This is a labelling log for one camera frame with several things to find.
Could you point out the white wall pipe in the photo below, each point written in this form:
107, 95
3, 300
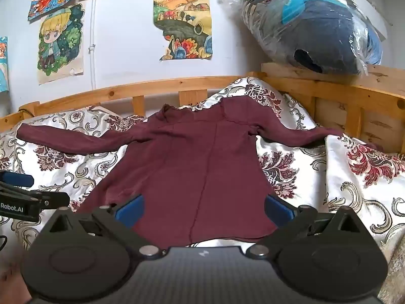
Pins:
93, 38

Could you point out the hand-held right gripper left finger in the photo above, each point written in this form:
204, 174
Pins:
130, 211

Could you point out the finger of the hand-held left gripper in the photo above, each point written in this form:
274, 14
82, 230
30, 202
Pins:
50, 199
17, 179

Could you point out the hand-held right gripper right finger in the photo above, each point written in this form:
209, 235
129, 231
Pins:
278, 210

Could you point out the white floral satin blanket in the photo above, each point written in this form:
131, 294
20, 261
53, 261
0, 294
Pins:
357, 177

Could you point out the landscape wall poster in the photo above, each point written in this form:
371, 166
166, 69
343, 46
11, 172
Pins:
183, 22

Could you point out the wooden bed frame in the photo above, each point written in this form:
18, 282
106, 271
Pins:
348, 101

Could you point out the orange-haired character wall poster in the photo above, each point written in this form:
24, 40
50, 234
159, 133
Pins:
3, 66

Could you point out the beige fuzzy cloth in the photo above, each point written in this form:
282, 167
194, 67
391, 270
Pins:
395, 275

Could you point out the blonde character wall poster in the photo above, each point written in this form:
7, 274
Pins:
60, 41

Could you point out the clear plastic bag of clothes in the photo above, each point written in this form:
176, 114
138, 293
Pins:
316, 28

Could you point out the maroon long-sleeve shirt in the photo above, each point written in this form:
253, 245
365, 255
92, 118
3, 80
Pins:
196, 171

